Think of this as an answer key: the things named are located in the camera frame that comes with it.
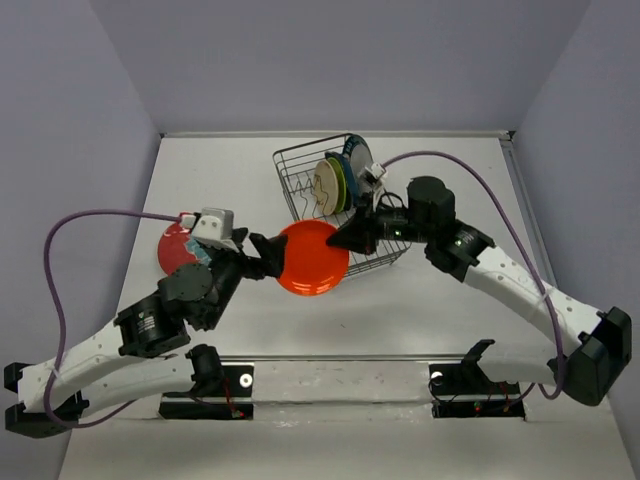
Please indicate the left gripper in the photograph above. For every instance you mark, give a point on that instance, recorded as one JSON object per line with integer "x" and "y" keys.
{"x": 272, "y": 252}

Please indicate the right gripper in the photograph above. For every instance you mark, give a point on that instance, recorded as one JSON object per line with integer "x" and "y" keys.
{"x": 362, "y": 232}

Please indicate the orange plate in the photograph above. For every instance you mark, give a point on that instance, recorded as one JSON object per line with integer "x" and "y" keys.
{"x": 311, "y": 267}

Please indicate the beige floral plate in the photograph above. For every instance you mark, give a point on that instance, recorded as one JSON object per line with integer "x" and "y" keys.
{"x": 326, "y": 187}

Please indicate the lime green plate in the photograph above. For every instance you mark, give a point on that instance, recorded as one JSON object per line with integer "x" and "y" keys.
{"x": 342, "y": 186}

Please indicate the green rimmed white plate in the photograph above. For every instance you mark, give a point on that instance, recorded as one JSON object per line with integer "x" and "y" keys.
{"x": 357, "y": 151}

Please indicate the red and teal plate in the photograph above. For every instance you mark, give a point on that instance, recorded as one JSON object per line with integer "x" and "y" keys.
{"x": 176, "y": 248}

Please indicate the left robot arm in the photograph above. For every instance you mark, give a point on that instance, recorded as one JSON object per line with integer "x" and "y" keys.
{"x": 146, "y": 348}

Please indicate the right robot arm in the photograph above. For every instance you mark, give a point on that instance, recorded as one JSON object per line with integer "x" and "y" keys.
{"x": 596, "y": 344}

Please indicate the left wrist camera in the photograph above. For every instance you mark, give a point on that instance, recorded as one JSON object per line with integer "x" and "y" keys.
{"x": 214, "y": 228}

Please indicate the wire dish rack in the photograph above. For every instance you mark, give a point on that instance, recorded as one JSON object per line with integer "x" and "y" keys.
{"x": 295, "y": 167}

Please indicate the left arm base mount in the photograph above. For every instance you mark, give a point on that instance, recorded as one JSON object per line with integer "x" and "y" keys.
{"x": 231, "y": 401}

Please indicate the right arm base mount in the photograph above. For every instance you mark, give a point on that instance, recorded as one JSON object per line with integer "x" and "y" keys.
{"x": 458, "y": 394}

